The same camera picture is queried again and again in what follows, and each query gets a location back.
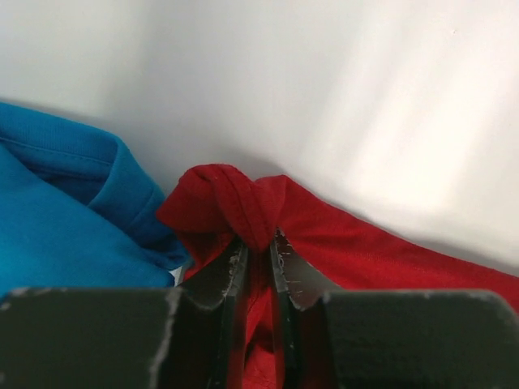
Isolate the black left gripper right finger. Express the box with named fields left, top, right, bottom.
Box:
left=269, top=232, right=518, bottom=388

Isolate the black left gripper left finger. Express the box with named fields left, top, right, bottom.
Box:
left=1, top=242, right=248, bottom=388

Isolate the red t shirt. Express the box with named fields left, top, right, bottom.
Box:
left=156, top=162, right=519, bottom=389

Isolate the folded bright blue t shirt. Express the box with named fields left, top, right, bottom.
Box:
left=1, top=103, right=189, bottom=293

